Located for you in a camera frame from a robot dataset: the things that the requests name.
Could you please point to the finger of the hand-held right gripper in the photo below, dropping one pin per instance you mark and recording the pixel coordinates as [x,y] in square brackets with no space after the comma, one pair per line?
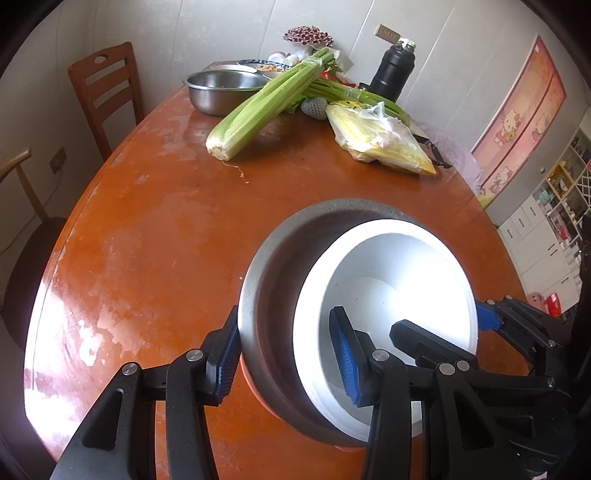
[489,316]
[415,339]

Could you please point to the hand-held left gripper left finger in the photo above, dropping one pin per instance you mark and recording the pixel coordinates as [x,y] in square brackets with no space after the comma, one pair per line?
[221,369]

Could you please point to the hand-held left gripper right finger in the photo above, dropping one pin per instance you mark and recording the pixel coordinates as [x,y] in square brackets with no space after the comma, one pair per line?
[346,364]

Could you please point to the large steel basin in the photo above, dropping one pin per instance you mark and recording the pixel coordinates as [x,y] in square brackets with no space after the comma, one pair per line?
[272,314]

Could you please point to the red box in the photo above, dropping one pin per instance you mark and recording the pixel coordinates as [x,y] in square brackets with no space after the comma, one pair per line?
[552,307]

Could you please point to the white drawer cabinet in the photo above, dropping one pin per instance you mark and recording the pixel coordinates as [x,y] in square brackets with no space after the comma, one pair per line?
[531,226]

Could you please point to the pink cloth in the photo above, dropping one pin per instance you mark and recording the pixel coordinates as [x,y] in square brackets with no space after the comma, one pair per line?
[457,159]

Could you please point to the yellow noodles in plastic bag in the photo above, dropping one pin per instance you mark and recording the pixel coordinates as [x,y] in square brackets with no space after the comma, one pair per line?
[388,147]

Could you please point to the bundle of green stalks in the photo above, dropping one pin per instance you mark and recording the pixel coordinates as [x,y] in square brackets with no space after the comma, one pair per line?
[351,94]

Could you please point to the fruit in white foam net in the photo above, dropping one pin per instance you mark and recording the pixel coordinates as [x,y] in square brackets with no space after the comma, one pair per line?
[314,107]

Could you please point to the black thermos flask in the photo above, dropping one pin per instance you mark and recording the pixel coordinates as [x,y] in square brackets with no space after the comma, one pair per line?
[390,74]

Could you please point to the celery bunch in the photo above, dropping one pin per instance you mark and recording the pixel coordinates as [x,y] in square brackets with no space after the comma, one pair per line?
[258,108]

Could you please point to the small steel bowl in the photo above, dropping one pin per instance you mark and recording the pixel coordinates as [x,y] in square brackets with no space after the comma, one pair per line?
[221,90]

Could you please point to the blue rimmed plate of food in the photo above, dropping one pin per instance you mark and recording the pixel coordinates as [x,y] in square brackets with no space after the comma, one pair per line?
[268,67]

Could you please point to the wooden slat-back chair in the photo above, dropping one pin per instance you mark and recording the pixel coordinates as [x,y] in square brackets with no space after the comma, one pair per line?
[106,78]

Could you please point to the flower bouquet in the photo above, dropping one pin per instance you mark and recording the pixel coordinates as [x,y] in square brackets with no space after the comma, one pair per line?
[307,36]

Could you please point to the beige wall socket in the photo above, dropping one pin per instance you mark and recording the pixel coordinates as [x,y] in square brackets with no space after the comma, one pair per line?
[387,32]

